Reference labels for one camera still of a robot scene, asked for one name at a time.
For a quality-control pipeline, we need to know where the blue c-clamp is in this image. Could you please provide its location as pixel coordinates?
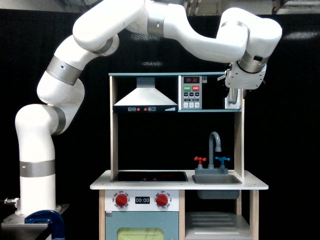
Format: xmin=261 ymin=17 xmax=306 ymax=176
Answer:
xmin=24 ymin=210 xmax=66 ymax=240

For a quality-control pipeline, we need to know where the grey lower shelf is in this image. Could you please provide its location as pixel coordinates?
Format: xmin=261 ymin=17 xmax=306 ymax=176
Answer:
xmin=185 ymin=212 xmax=252 ymax=240

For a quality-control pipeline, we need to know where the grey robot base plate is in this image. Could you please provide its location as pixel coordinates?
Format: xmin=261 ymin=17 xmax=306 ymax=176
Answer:
xmin=0 ymin=203 xmax=71 ymax=229

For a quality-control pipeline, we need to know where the silver range hood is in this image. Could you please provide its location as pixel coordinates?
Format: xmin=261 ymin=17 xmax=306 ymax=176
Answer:
xmin=112 ymin=77 xmax=178 ymax=113

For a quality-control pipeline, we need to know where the red tap handle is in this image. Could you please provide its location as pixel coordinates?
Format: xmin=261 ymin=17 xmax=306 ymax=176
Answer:
xmin=194 ymin=156 xmax=207 ymax=169

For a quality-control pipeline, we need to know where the grey toy sink basin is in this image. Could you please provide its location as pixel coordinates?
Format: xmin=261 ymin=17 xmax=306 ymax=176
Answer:
xmin=192 ymin=174 xmax=242 ymax=200

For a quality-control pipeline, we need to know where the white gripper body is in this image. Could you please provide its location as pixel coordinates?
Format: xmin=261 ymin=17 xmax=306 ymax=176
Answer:
xmin=225 ymin=62 xmax=267 ymax=90

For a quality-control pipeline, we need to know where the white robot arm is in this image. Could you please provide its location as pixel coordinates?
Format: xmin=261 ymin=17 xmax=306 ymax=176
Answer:
xmin=15 ymin=0 xmax=282 ymax=217

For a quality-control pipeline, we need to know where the white knob panel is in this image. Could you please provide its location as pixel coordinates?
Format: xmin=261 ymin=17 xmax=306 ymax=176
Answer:
xmin=105 ymin=189 xmax=180 ymax=212

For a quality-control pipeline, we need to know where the wooden toy kitchen frame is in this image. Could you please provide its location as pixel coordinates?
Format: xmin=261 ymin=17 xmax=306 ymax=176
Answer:
xmin=91 ymin=72 xmax=268 ymax=240

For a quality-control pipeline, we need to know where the right red oven knob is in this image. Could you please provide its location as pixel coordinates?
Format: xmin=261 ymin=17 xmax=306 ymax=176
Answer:
xmin=155 ymin=193 xmax=168 ymax=207

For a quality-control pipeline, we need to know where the grey microwave control panel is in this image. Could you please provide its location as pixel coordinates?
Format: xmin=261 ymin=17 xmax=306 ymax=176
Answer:
xmin=178 ymin=74 xmax=203 ymax=111

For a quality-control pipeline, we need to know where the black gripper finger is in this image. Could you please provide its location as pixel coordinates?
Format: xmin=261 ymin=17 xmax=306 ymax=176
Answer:
xmin=242 ymin=89 xmax=247 ymax=99
xmin=223 ymin=87 xmax=230 ymax=98

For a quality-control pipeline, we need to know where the light blue oven door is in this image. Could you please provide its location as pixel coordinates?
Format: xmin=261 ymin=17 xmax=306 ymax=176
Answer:
xmin=105 ymin=211 xmax=179 ymax=240

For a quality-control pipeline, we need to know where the grey toy faucet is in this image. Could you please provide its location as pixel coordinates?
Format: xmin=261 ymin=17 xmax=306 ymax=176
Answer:
xmin=194 ymin=131 xmax=229 ymax=176

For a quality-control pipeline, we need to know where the blue tap handle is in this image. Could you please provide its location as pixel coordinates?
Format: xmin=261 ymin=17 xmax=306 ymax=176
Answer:
xmin=215 ymin=156 xmax=231 ymax=169

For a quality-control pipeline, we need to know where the left red oven knob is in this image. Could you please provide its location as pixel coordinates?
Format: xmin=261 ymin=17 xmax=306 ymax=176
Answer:
xmin=115 ymin=194 xmax=128 ymax=207

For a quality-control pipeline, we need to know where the black toy stovetop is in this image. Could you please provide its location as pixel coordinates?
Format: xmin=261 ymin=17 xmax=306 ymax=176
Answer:
xmin=112 ymin=171 xmax=188 ymax=183

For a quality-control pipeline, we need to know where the metal cable connector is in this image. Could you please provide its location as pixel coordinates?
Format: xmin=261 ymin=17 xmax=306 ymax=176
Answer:
xmin=2 ymin=197 xmax=20 ymax=207

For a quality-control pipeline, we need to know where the red oven knob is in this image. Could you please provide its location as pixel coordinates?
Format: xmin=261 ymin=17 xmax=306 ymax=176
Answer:
xmin=155 ymin=193 xmax=168 ymax=207
xmin=115 ymin=194 xmax=128 ymax=207

